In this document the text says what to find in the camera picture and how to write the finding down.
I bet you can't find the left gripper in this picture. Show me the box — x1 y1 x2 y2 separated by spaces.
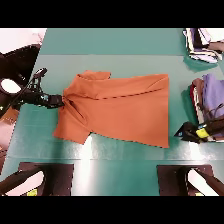
42 93 65 110

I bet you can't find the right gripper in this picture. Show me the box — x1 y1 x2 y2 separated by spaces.
173 121 202 144

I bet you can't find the orange shirt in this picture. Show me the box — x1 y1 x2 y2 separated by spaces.
52 69 171 149

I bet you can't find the red garment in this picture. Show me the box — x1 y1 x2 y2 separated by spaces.
189 84 198 109

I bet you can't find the brown garment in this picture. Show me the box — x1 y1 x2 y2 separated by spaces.
192 77 206 102

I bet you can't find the purple garment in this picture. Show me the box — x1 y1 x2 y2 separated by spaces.
201 73 224 122

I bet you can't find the heap of clothes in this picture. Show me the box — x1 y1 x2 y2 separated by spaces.
182 27 224 65

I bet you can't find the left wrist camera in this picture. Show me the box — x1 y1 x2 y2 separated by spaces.
31 67 49 88

